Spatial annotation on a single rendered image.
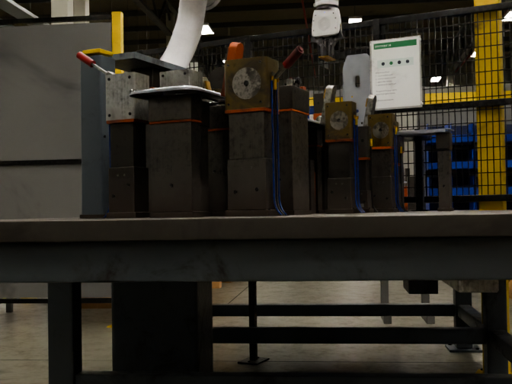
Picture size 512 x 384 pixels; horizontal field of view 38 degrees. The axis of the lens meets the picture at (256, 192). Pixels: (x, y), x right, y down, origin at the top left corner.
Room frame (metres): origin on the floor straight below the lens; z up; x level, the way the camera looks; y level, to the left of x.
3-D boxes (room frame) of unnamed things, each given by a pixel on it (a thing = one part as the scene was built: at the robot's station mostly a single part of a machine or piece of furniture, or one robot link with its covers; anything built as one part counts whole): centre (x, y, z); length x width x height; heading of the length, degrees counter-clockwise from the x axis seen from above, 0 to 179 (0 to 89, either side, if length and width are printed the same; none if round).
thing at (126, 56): (2.25, 0.32, 1.16); 0.37 x 0.14 x 0.02; 154
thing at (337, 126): (2.29, -0.28, 0.87); 0.12 x 0.07 x 0.35; 64
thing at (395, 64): (3.19, -0.62, 1.30); 0.23 x 0.02 x 0.31; 64
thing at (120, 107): (1.86, 0.33, 0.88); 0.12 x 0.07 x 0.36; 64
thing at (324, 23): (2.60, -0.26, 1.38); 0.10 x 0.07 x 0.11; 64
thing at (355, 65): (2.97, -0.41, 1.17); 0.12 x 0.01 x 0.34; 64
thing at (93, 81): (2.02, 0.43, 0.92); 0.08 x 0.08 x 0.44; 64
